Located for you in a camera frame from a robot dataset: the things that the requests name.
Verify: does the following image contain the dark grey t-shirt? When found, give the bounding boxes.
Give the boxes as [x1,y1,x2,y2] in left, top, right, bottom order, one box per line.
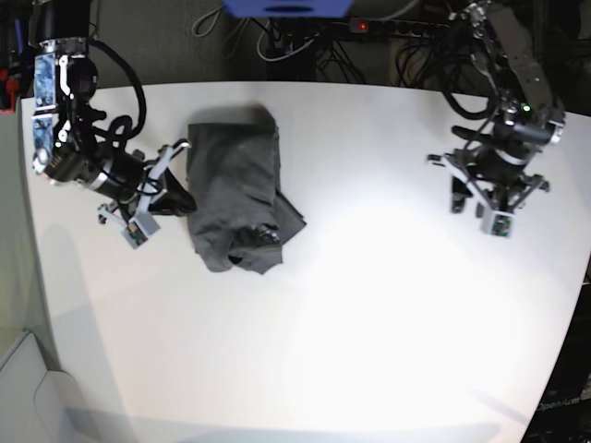
[186,104,307,274]

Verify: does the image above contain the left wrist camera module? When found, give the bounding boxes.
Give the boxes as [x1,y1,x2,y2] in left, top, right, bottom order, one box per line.
[481,210,514,238]

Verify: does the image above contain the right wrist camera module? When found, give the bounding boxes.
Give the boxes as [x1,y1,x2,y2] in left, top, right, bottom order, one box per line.
[122,223,149,250]

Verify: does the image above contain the black power strip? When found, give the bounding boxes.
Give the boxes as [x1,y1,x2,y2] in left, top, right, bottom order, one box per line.
[348,18,449,39]

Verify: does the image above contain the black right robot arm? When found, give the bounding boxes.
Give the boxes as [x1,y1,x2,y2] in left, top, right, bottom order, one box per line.
[30,1,197,243]

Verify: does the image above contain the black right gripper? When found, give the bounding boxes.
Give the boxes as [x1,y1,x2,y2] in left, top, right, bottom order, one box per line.
[96,140,197,231]

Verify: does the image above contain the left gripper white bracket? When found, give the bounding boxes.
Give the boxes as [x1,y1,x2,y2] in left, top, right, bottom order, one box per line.
[427,147,550,219]

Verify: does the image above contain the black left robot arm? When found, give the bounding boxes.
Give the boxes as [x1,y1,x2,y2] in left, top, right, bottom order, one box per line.
[428,1,566,218]

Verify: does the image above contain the red black clamp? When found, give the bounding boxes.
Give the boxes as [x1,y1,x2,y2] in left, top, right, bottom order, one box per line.
[0,67,20,114]

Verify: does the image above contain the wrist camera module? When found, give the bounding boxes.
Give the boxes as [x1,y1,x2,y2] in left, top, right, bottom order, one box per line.
[481,210,514,238]
[122,223,149,250]

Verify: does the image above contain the blue plastic box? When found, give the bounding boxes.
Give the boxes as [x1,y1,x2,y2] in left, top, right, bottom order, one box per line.
[223,0,353,18]

